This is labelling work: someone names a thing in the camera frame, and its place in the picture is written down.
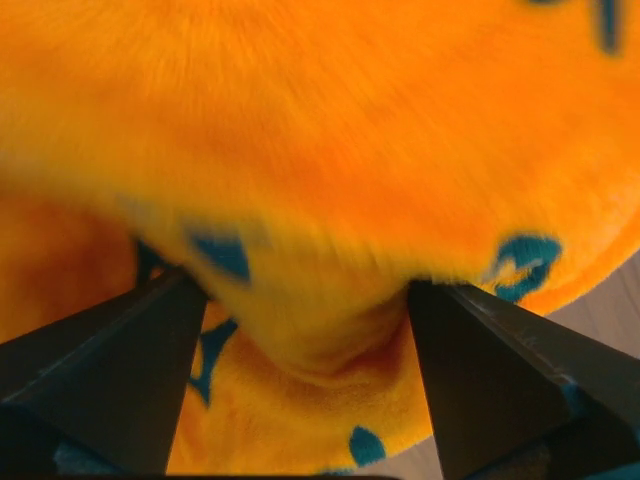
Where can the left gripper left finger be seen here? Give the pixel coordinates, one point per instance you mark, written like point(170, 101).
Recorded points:
point(100, 391)

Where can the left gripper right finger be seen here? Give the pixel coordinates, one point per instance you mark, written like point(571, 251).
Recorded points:
point(512, 393)

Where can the orange black patterned pillowcase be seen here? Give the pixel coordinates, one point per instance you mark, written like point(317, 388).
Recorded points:
point(304, 161)

